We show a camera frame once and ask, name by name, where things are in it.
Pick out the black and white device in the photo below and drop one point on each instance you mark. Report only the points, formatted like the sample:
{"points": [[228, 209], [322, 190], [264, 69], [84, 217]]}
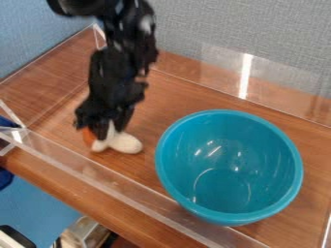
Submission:
{"points": [[13, 239]]}

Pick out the blue plastic bowl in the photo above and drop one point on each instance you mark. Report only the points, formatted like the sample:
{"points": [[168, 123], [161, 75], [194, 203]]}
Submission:
{"points": [[229, 166]]}

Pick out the clear acrylic barrier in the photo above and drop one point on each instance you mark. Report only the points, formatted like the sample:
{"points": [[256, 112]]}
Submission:
{"points": [[140, 213], [249, 77]]}

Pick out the clear acrylic back barrier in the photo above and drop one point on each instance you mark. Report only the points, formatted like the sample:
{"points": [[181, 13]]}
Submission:
{"points": [[249, 77]]}

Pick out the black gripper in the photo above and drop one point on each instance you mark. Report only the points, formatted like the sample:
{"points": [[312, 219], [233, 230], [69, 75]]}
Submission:
{"points": [[114, 93]]}

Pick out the clear acrylic front barrier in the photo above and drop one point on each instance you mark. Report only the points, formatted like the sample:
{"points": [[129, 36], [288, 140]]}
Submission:
{"points": [[140, 213]]}

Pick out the clear acrylic corner bracket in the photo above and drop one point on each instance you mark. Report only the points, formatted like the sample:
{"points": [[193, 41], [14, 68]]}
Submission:
{"points": [[100, 36]]}

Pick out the white and orange toy mushroom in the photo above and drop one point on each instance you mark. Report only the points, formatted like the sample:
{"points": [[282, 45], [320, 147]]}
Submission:
{"points": [[120, 141]]}

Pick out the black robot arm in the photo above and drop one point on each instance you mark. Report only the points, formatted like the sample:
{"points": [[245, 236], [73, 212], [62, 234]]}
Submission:
{"points": [[129, 26]]}

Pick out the clear acrylic left bracket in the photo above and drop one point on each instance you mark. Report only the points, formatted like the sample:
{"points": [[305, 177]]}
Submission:
{"points": [[12, 129]]}

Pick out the grey metal box below table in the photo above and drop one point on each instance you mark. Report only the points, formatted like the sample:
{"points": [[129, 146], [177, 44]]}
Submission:
{"points": [[85, 234]]}

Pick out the blue object at left edge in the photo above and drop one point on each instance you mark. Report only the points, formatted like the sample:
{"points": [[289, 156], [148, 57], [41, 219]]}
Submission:
{"points": [[6, 175]]}

